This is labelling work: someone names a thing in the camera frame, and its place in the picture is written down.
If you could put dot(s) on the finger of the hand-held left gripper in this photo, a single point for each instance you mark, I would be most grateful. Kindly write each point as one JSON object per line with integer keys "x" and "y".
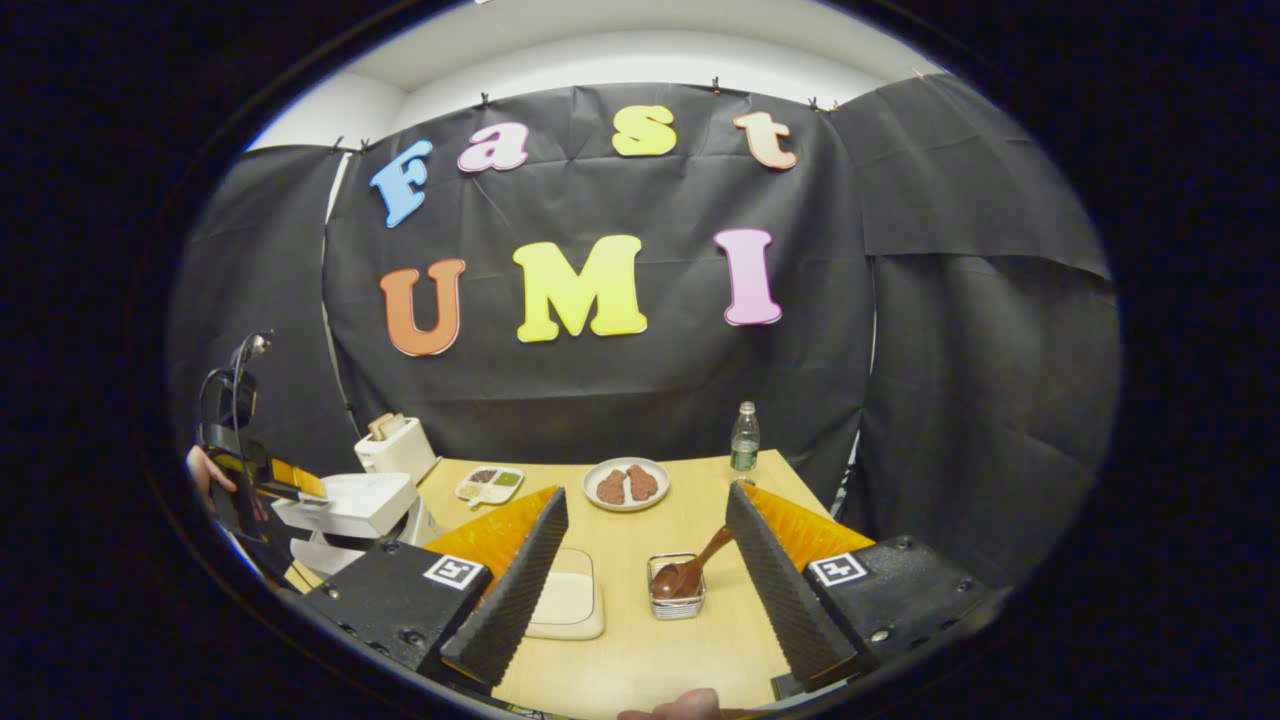
{"x": 300, "y": 483}

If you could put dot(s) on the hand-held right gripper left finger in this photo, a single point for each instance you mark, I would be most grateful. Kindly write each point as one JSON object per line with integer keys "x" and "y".
{"x": 520, "y": 590}

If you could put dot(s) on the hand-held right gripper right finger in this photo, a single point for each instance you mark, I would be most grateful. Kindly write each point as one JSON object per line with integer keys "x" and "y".
{"x": 780, "y": 590}

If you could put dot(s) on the clear rice container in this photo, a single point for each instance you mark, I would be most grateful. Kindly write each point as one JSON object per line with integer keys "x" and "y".
{"x": 568, "y": 600}

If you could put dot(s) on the white rice cooker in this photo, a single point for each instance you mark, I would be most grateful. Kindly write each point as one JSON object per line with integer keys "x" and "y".
{"x": 350, "y": 505}

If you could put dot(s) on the brown wooden spoon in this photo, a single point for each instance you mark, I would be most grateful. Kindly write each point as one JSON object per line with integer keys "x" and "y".
{"x": 680, "y": 575}

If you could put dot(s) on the toast slice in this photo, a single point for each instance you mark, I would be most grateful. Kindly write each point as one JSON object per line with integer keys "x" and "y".
{"x": 396, "y": 423}
{"x": 377, "y": 427}

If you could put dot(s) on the white toaster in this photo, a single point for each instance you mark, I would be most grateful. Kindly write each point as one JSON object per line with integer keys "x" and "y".
{"x": 400, "y": 455}

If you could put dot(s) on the white divided condiment dish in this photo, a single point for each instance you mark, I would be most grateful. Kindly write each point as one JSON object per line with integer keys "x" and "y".
{"x": 490, "y": 485}

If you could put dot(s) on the white round plate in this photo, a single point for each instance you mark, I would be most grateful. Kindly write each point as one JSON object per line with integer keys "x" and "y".
{"x": 627, "y": 507}

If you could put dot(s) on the brown meat piece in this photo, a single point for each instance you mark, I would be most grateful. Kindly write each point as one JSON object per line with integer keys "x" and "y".
{"x": 611, "y": 487}
{"x": 642, "y": 482}

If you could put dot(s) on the green label water bottle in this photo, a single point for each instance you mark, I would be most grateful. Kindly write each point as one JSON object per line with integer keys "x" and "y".
{"x": 744, "y": 445}

